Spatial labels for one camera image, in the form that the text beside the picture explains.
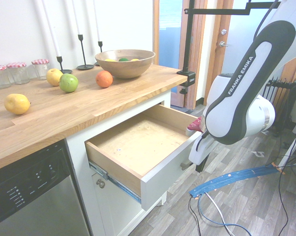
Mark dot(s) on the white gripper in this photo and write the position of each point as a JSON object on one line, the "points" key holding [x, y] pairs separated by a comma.
{"points": [[202, 152]]}

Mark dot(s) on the white wooden drawer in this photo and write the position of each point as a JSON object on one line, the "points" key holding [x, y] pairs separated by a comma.
{"points": [[138, 142]]}

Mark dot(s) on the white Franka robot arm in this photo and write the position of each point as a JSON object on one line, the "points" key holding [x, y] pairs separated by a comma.
{"points": [[236, 98]]}

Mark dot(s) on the black Ulanzi clamp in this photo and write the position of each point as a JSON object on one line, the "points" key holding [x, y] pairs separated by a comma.
{"points": [[188, 78]]}

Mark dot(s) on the white cabinet with wooden countertop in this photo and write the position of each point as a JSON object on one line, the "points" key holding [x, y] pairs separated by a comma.
{"points": [[113, 209]]}

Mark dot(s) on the round metal cabinet knob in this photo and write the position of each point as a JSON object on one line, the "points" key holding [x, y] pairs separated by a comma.
{"points": [[100, 183]]}

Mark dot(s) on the black radiator heater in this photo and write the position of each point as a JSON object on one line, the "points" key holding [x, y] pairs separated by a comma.
{"points": [[283, 103]]}

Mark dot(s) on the frosted glass wooden door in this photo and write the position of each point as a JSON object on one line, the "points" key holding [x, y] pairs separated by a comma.
{"points": [[239, 49]]}

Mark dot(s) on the silver door lever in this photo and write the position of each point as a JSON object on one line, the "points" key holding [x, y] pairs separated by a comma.
{"points": [[223, 44]]}

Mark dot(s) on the wooden fruit bowl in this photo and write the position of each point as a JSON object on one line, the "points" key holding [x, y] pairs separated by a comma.
{"points": [[126, 67]]}

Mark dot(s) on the yellow lemon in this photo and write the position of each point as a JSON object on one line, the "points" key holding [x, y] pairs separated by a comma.
{"points": [[134, 59]]}

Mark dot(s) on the orange fruit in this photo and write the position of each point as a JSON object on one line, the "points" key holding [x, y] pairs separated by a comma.
{"points": [[104, 79]]}

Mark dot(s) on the green lime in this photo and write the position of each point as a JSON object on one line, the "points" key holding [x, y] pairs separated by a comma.
{"points": [[123, 59]]}

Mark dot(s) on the silver deadbolt lock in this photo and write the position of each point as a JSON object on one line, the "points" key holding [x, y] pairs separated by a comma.
{"points": [[224, 31]]}

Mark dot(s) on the yellow banana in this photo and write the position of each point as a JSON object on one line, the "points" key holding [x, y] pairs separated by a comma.
{"points": [[109, 60]]}

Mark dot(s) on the medium black candle holder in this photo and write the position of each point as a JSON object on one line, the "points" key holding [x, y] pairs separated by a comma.
{"points": [[100, 46]]}

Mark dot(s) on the green apple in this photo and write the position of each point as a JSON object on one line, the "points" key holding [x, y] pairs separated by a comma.
{"points": [[68, 83]]}

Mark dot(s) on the tall black candle holder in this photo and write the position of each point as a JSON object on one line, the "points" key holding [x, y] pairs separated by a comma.
{"points": [[83, 55]]}

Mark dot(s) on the stainless steel dishwasher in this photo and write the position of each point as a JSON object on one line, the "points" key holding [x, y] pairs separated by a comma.
{"points": [[39, 196]]}

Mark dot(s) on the yellow apple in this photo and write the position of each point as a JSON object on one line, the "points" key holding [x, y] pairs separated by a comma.
{"points": [[53, 77]]}

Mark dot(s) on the short black candle holder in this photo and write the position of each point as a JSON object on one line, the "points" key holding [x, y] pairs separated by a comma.
{"points": [[60, 64]]}

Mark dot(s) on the white taper candle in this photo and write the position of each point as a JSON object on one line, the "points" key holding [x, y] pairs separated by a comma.
{"points": [[76, 17], [97, 22], [52, 32]]}

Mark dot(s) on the yellow pear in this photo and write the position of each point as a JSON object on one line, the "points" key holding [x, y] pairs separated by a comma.
{"points": [[16, 104]]}

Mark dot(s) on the red wrist camera mount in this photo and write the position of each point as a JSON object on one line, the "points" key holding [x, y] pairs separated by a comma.
{"points": [[195, 125]]}

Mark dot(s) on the black camera stand pole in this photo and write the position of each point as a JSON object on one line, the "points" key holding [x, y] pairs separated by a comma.
{"points": [[189, 37]]}

